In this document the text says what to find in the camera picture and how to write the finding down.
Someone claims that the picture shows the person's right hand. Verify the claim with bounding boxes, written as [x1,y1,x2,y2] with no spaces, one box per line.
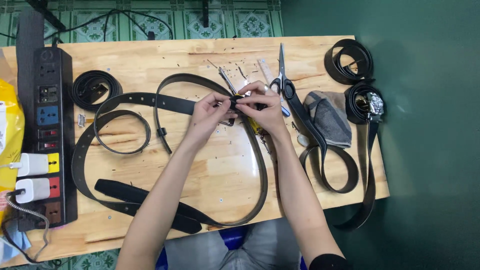
[235,80,292,139]

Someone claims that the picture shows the person's left hand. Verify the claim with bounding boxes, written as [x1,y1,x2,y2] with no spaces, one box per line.
[185,92,239,145]

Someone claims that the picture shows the long black belt with holes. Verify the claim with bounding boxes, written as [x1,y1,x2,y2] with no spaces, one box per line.
[71,92,269,228]

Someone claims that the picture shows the clear plastic ruler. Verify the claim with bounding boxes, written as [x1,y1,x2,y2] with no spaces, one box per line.
[256,58,292,118]

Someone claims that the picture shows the silver punch pliers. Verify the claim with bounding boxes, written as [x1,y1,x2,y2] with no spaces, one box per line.
[218,66,239,97]

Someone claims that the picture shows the small white spoon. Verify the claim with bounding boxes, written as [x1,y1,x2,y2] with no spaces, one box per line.
[292,121,310,148]

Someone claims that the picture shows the black belt with keeper loop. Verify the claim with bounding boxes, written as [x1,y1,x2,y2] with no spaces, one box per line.
[154,73,235,154]

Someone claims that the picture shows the black belt with folded loop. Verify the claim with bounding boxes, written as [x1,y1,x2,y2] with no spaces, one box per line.
[286,92,360,194]

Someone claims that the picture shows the thin looped black belt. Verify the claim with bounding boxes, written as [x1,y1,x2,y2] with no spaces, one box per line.
[93,109,152,155]

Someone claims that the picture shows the grey striped cloth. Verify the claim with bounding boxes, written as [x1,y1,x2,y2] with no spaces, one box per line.
[302,90,353,149]

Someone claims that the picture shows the coiled plain black belt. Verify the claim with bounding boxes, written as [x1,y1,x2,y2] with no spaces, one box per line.
[324,38,374,86]

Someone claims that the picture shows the black belt large silver buckle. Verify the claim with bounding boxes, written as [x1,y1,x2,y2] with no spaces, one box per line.
[332,79,386,231]

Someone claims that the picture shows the coiled black belt brass buckle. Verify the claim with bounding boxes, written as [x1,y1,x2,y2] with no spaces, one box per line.
[71,70,124,113]

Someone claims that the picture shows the person's grey trousers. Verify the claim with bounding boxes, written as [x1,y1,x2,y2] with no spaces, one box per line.
[164,217,303,270]

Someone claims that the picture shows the black power strip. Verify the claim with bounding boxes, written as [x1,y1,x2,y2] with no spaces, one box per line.
[17,46,78,232]

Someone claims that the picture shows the person's black sleeve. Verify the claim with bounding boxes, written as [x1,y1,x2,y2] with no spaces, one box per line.
[308,253,352,270]

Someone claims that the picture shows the white charger plug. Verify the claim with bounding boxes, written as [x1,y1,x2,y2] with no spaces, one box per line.
[8,152,50,178]
[14,178,51,204]

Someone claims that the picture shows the yellow plastic bag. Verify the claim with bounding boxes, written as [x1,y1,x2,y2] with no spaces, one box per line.
[0,78,26,226]

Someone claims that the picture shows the light blue cloth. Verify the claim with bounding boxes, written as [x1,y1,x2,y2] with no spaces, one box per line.
[0,220,32,262]

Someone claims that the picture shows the yellow handled tool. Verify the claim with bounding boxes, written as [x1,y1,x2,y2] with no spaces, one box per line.
[247,115,271,154]

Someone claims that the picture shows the black handled scissors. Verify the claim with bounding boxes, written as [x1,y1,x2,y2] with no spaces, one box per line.
[269,43,297,100]

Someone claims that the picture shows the wide black belt strap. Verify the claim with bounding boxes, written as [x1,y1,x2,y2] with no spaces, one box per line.
[94,178,203,235]

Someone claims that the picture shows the black floor cables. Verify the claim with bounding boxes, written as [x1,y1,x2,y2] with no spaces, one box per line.
[0,0,175,43]

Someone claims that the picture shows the black flat strap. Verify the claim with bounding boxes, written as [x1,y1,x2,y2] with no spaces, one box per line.
[15,9,46,109]

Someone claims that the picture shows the braided grey cable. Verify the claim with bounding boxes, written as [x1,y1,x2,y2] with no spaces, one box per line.
[3,192,50,264]

